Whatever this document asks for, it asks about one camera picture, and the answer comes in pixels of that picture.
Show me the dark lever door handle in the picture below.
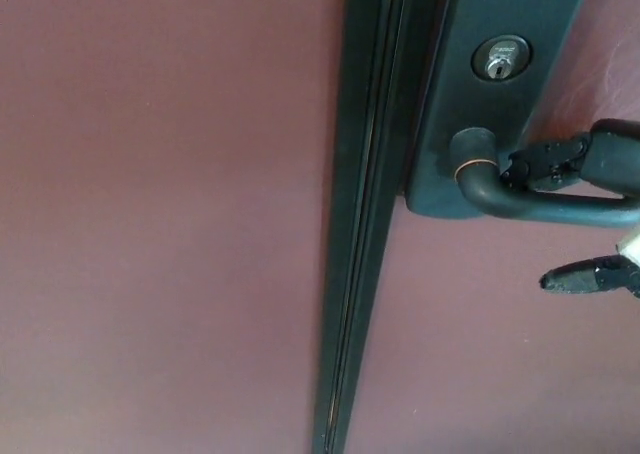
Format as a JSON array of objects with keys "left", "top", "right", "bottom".
[{"left": 449, "top": 127, "right": 640, "bottom": 230}]

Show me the silver lock cylinder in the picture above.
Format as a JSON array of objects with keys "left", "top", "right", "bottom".
[{"left": 470, "top": 33, "right": 534, "bottom": 82}]

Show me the dark metal handle backplate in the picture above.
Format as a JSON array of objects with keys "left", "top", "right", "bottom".
[{"left": 404, "top": 0, "right": 599, "bottom": 221}]

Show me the maroon door panel with handle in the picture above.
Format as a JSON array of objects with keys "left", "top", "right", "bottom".
[{"left": 344, "top": 0, "right": 640, "bottom": 454}]

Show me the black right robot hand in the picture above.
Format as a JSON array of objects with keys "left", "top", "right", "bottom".
[{"left": 499, "top": 118, "right": 640, "bottom": 296}]

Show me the black door edge strip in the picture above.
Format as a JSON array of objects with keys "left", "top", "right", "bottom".
[
  {"left": 326, "top": 0, "right": 459, "bottom": 454},
  {"left": 311, "top": 0, "right": 399, "bottom": 454}
]

